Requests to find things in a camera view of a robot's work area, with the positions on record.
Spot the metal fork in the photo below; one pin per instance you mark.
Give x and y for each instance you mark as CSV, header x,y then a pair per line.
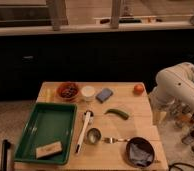
x,y
111,140

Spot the white cup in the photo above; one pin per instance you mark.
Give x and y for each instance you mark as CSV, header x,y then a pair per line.
x,y
88,93

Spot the orange fruit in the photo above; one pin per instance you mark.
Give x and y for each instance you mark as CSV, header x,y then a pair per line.
x,y
138,89

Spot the wooden block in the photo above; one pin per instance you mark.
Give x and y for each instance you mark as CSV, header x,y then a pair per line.
x,y
48,149

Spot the metal measuring cup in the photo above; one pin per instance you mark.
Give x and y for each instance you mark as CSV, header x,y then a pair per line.
x,y
93,135

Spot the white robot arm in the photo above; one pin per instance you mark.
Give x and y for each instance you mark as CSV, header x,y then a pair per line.
x,y
173,83

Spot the green plastic tray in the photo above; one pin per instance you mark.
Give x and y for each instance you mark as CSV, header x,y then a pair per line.
x,y
47,123

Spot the dark pan with cloth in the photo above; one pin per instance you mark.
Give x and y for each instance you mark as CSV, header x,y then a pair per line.
x,y
144,145

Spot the blue sponge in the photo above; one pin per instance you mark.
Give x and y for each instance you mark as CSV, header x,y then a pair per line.
x,y
104,94

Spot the white handled utensil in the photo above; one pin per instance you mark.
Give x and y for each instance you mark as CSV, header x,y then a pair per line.
x,y
88,117

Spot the orange bowl with beans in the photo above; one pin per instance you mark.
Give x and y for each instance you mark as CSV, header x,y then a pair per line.
x,y
68,91

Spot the grey cloth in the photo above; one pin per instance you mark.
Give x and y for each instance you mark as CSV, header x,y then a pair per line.
x,y
139,157

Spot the black chair post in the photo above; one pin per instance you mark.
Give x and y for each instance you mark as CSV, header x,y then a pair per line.
x,y
6,145

